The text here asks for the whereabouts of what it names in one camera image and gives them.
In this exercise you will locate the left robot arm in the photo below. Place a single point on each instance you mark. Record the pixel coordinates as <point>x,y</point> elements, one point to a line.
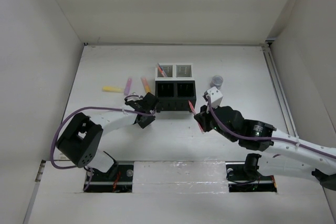
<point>80,140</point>

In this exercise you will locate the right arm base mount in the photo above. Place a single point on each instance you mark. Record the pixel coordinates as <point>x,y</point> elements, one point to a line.
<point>244,177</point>

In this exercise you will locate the orange highlighter marker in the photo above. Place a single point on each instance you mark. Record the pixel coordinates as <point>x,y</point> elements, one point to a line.
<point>146,85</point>

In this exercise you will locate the aluminium rail right side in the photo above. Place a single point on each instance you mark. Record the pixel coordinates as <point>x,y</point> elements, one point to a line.
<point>279,91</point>

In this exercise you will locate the white slotted organizer box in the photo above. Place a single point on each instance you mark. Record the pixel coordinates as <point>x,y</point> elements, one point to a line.
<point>175,72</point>

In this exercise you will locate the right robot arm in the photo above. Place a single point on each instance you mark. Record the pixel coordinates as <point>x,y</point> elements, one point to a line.
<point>273,152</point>

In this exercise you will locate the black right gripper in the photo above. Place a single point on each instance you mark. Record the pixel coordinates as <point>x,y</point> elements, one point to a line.
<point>203,117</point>

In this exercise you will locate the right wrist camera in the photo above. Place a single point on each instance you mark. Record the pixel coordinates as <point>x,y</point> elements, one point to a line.
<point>213,96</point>

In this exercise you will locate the yellow highlighter marker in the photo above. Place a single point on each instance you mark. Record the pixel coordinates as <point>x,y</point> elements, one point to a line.
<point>112,89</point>

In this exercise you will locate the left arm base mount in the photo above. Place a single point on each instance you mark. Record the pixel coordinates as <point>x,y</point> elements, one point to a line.
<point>121,180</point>

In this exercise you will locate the purple highlighter marker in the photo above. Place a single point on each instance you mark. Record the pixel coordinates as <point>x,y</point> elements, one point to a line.
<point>127,86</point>

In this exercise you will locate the black slotted organizer box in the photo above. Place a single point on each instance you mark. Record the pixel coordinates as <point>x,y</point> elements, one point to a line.
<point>175,95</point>

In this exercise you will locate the red pen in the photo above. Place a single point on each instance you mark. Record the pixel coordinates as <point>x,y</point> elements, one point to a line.
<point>194,113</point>
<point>164,74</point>

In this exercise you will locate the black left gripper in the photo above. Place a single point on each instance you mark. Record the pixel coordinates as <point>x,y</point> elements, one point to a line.
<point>145,124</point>

